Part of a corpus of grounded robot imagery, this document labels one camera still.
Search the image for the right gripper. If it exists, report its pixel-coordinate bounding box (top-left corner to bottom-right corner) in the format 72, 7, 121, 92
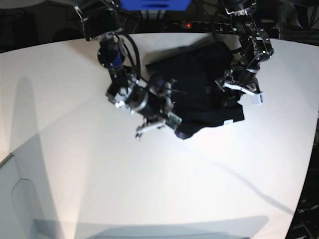
135, 76, 176, 140

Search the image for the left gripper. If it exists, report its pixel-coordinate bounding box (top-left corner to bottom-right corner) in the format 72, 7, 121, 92
215, 70, 261, 109

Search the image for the black T-shirt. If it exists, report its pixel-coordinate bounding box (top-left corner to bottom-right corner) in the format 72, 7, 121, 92
146, 43, 245, 139

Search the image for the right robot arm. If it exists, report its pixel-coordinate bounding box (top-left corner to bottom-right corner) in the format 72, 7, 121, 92
74, 0, 182, 139

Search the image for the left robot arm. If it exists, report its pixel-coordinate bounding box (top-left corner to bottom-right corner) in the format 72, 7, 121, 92
211, 0, 274, 106

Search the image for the black power strip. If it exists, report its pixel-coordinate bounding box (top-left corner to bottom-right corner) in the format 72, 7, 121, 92
163, 21, 236, 33

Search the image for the blue plastic box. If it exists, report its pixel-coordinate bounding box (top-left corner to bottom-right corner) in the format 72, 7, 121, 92
120, 0, 191, 11

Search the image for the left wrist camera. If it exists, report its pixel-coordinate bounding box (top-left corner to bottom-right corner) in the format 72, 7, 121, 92
251, 92, 265, 106

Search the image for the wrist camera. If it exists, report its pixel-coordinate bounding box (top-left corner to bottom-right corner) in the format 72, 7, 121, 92
165, 112, 182, 130
251, 92, 265, 106

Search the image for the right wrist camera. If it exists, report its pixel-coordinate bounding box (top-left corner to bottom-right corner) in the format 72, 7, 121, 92
165, 112, 182, 130

